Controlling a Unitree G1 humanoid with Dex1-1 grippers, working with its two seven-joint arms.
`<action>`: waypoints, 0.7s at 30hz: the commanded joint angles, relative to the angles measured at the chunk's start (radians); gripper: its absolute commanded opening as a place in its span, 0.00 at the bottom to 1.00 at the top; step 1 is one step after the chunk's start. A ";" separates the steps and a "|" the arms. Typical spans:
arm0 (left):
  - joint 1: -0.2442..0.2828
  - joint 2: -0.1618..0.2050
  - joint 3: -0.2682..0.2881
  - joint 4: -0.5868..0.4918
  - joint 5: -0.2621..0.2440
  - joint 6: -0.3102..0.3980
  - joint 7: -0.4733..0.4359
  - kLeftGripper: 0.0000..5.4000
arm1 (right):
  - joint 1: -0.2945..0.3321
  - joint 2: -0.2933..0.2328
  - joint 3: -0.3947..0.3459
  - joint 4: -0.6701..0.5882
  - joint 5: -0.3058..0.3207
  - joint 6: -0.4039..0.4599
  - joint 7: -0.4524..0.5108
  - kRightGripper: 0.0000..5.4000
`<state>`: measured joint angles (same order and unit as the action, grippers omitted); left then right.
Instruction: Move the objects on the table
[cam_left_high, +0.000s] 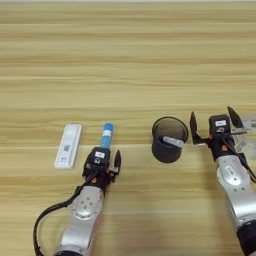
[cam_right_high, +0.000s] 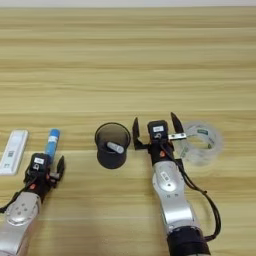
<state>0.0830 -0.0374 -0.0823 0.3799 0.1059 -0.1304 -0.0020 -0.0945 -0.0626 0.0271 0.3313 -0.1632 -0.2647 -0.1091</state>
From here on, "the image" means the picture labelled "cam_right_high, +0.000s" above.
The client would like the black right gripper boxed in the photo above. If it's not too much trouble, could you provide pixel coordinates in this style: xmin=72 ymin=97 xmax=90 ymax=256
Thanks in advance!
xmin=131 ymin=111 xmax=188 ymax=166

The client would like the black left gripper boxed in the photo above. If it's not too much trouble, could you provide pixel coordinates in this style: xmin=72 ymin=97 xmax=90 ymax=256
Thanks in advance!
xmin=23 ymin=154 xmax=66 ymax=202

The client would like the blue glue stick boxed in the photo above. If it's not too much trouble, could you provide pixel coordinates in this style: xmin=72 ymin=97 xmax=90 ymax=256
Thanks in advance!
xmin=44 ymin=128 xmax=62 ymax=161

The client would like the white rectangular test cassette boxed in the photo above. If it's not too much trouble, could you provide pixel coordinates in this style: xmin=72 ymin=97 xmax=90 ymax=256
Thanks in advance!
xmin=0 ymin=129 xmax=30 ymax=177

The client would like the clear tape roll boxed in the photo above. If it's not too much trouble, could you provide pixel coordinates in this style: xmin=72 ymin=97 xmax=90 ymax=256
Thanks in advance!
xmin=175 ymin=120 xmax=224 ymax=167

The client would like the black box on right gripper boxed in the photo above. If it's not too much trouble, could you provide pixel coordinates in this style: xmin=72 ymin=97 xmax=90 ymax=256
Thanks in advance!
xmin=146 ymin=119 xmax=170 ymax=141

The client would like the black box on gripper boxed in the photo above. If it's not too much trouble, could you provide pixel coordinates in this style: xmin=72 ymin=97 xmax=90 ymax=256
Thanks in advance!
xmin=146 ymin=119 xmax=170 ymax=141
xmin=28 ymin=152 xmax=50 ymax=175

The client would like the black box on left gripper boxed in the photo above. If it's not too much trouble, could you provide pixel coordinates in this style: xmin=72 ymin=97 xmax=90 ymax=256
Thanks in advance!
xmin=28 ymin=152 xmax=50 ymax=175

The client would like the grey white cylinder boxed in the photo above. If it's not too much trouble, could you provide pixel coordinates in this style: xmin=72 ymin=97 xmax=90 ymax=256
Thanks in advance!
xmin=105 ymin=141 xmax=126 ymax=155

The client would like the black mesh pen cup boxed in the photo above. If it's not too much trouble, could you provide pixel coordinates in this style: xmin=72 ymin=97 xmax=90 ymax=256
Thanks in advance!
xmin=94 ymin=121 xmax=132 ymax=170

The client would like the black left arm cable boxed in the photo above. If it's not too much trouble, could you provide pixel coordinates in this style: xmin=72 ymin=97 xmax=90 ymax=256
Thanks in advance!
xmin=0 ymin=184 xmax=32 ymax=215

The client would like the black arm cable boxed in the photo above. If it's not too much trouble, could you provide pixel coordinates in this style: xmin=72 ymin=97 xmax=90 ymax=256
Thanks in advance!
xmin=0 ymin=184 xmax=32 ymax=215
xmin=159 ymin=142 xmax=223 ymax=243

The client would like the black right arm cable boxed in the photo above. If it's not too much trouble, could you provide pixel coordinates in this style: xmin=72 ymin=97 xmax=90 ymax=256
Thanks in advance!
xmin=159 ymin=142 xmax=223 ymax=243

